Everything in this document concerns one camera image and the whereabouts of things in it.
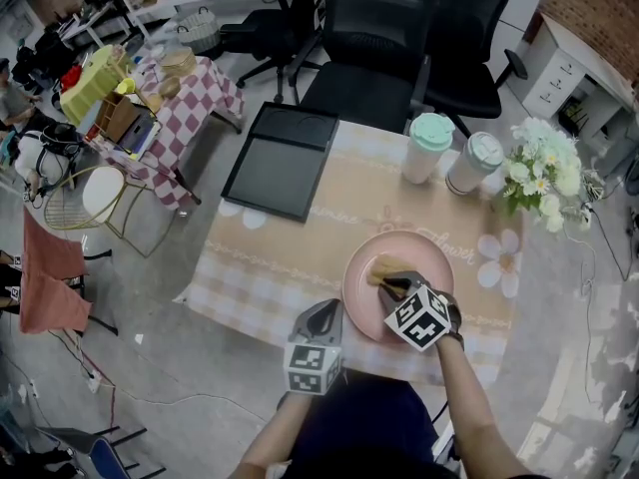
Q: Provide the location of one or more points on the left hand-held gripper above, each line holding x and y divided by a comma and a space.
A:
307, 364

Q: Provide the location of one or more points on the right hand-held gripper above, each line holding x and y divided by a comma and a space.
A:
419, 317

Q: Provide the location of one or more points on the yellow sponge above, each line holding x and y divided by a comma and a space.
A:
387, 267

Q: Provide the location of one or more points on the pink big plate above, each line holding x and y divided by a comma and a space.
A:
359, 302

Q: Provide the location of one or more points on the person's left forearm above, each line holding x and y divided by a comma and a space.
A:
272, 442

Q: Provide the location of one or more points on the person's right forearm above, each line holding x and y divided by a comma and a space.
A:
469, 407

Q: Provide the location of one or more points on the person's right hand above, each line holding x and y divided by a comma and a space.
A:
455, 322

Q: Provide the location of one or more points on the person's navy shorts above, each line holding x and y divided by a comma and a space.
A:
364, 417

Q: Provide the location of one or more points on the cup with grey lid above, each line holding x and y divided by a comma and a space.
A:
476, 160

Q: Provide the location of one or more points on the cup with mint lid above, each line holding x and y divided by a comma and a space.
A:
430, 138

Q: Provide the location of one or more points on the black tray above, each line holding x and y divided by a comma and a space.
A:
277, 167

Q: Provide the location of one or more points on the white flower bouquet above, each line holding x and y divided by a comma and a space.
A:
549, 167

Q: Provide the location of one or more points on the white power strip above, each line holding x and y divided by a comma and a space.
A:
586, 216
94, 381

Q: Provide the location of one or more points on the black folding chair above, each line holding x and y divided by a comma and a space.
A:
97, 254

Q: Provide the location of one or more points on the black router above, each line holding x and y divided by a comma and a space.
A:
574, 118

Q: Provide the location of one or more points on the blue chair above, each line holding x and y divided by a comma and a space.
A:
105, 459

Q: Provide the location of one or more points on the black mesh office chair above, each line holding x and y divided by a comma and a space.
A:
374, 38

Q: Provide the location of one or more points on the pink checked tablecloth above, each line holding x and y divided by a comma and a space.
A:
194, 103

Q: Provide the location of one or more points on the white desk with drawers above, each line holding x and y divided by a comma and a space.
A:
554, 75

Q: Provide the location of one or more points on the pink cloth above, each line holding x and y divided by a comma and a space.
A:
50, 287

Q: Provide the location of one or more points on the woven bowl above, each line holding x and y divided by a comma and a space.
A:
169, 87

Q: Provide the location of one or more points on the cardboard box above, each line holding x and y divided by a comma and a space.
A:
120, 118

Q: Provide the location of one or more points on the yellow cup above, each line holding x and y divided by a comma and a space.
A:
126, 86

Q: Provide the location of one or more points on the grey woven basket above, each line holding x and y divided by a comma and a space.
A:
198, 30

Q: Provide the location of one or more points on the yellow-green tablecloth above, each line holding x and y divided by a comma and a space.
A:
87, 93

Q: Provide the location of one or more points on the red flowers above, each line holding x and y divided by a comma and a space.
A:
71, 77

